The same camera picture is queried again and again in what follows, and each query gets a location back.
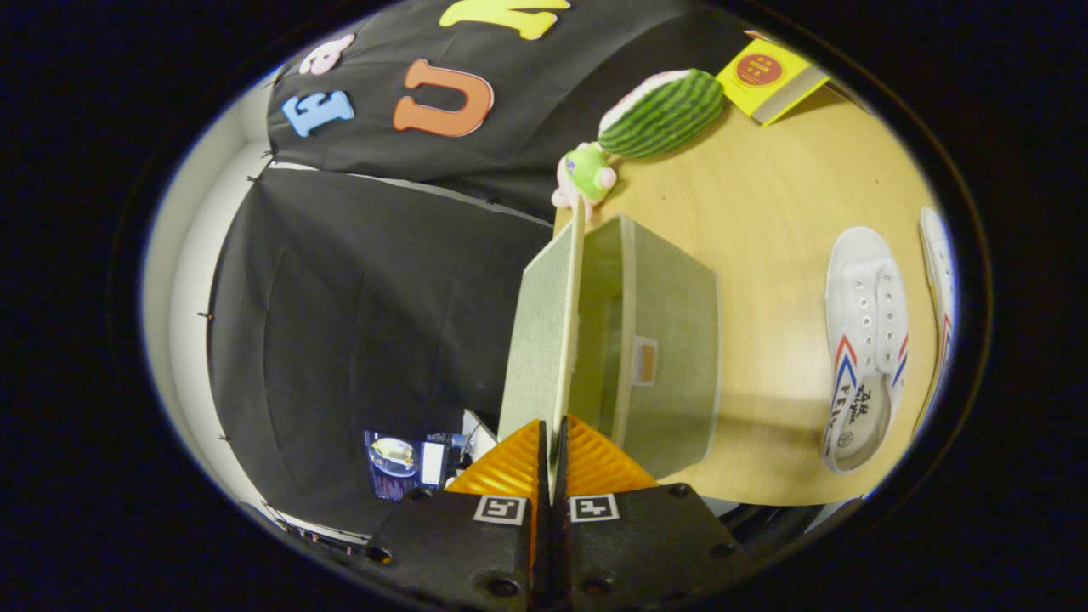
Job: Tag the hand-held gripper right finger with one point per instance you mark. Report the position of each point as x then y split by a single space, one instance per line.
654 544

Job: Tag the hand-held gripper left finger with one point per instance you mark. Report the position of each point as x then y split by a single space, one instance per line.
450 552

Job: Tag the green fabric storage box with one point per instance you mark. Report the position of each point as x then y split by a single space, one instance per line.
671 340

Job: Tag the white canvas shoe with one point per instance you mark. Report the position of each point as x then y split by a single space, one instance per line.
939 272
863 297

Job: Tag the blue printed carton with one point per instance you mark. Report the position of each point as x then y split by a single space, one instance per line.
391 463

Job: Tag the pink and green plush toy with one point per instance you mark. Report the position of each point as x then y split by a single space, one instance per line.
586 166

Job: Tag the watermelon slice plush toy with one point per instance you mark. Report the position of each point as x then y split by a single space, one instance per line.
663 115

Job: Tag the yellow book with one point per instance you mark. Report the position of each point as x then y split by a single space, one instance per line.
761 72

